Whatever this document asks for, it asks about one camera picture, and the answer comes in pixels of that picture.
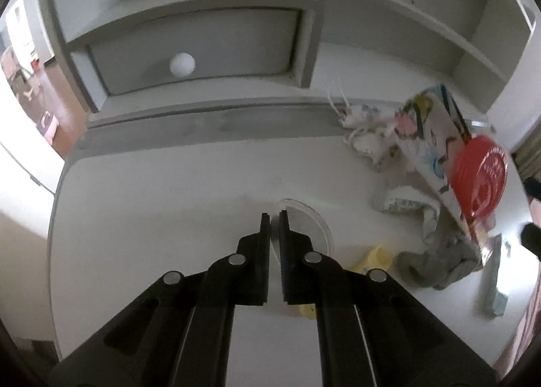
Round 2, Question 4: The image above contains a clear round plastic lid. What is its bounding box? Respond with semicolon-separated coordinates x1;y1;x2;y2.
270;198;334;269

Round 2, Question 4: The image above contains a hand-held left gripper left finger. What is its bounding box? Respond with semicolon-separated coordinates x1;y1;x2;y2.
48;213;271;387

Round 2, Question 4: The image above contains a yellow plastic cup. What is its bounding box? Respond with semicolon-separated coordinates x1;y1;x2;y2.
299;245;393;320

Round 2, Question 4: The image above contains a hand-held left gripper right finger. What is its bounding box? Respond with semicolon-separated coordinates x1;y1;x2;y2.
279;210;499;387

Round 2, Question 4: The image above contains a white drawer with round knob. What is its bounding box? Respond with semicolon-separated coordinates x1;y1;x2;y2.
87;7;306;96

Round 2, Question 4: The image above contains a grey cloth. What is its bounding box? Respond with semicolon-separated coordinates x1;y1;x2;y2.
397;235;483;290

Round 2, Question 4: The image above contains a printed white face mask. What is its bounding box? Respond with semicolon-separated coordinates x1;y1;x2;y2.
325;78;402;130

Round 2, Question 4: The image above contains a red round lid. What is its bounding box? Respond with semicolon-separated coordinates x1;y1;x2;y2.
448;136;509;219

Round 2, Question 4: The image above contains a beige curtain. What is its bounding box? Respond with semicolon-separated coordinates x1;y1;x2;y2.
511;123;541;178

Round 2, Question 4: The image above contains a pink box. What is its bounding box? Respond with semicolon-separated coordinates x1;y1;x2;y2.
35;110;60;145

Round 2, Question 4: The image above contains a white cabinet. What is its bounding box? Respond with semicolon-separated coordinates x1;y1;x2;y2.
0;140;65;197

